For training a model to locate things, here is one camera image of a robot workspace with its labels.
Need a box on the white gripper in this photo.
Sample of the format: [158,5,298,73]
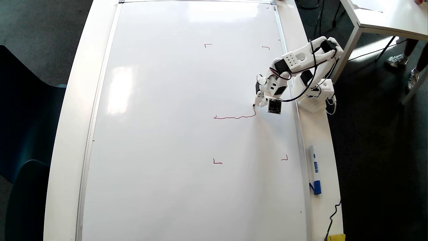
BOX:
[255,74,289,107]

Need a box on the large whiteboard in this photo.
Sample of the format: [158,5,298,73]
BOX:
[76,0,311,241]

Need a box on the blue and white marker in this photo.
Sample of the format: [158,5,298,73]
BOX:
[308,145,322,195]

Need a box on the white sneaker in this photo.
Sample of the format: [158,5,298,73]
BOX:
[408,69,420,89]
[388,54,408,67]

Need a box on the white side table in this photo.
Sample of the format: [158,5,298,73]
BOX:
[334,0,428,104]

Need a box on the dark blue chair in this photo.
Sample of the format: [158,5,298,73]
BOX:
[0,45,67,183]

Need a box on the black wrist camera board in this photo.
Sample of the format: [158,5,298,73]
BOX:
[267,99,282,115]

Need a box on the black camera cable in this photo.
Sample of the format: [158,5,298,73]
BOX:
[283,40,318,102]

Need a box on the thin white base cable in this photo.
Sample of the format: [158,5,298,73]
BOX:
[326,95,337,115]

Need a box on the black looped floor cable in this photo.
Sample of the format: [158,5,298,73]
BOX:
[296,0,324,37]

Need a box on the black hanging cable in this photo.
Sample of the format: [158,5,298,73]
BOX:
[331,0,341,28]

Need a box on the thin black floor cable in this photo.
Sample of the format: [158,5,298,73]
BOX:
[348,38,410,62]

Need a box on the black cable with yellow plug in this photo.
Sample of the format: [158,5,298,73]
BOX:
[324,199,341,241]

